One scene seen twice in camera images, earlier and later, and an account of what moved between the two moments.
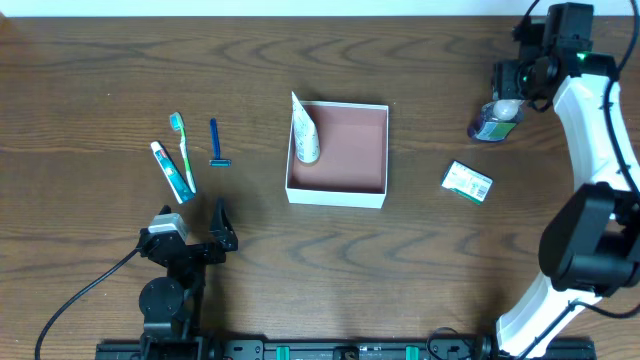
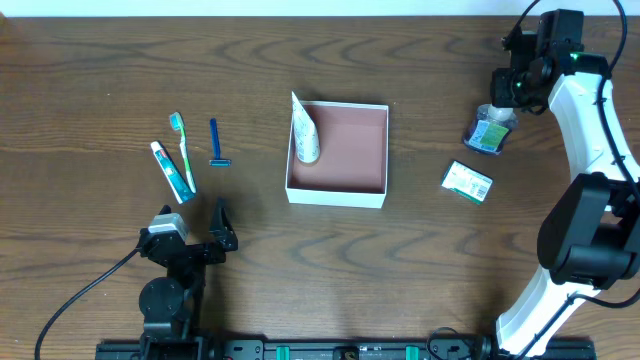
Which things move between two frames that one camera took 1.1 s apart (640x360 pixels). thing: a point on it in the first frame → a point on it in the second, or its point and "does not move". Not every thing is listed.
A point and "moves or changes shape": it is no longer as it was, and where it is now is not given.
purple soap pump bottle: (498, 119) moves or changes shape
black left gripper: (190, 251) does not move
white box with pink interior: (352, 167) does not move
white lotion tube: (306, 134) does not move
